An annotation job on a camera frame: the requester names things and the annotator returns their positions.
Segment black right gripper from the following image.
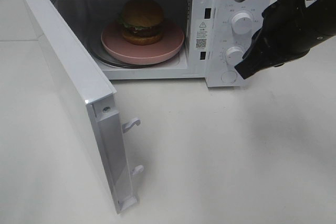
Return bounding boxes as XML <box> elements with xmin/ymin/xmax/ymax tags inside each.
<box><xmin>234</xmin><ymin>0</ymin><xmax>310</xmax><ymax>79</ymax></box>

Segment white microwave knob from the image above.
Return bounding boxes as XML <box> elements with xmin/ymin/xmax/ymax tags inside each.
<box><xmin>225</xmin><ymin>46</ymin><xmax>244</xmax><ymax>66</ymax></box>
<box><xmin>231</xmin><ymin>11</ymin><xmax>253</xmax><ymax>35</ymax></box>

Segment white round door button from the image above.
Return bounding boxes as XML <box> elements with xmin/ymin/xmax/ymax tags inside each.
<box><xmin>221</xmin><ymin>71</ymin><xmax>238</xmax><ymax>84</ymax></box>

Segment burger with lettuce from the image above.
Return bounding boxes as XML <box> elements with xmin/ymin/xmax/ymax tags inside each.
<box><xmin>118</xmin><ymin>0</ymin><xmax>164</xmax><ymax>46</ymax></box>

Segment pink round plate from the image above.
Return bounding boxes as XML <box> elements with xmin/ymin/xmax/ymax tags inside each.
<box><xmin>101</xmin><ymin>20</ymin><xmax>184</xmax><ymax>65</ymax></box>

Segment white microwave door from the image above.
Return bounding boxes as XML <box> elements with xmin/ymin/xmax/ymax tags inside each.
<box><xmin>24</xmin><ymin>0</ymin><xmax>143</xmax><ymax>212</ymax></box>

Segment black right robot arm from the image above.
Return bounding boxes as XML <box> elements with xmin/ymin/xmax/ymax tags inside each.
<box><xmin>235</xmin><ymin>0</ymin><xmax>335</xmax><ymax>79</ymax></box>

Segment white warning label sticker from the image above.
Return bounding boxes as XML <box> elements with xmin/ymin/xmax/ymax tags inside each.
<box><xmin>195</xmin><ymin>19</ymin><xmax>210</xmax><ymax>50</ymax></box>

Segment white microwave oven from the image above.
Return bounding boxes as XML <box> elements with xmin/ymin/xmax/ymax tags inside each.
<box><xmin>50</xmin><ymin>0</ymin><xmax>270</xmax><ymax>88</ymax></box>

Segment glass microwave turntable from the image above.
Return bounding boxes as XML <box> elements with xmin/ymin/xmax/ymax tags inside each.
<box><xmin>86</xmin><ymin>39</ymin><xmax>181</xmax><ymax>69</ymax></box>

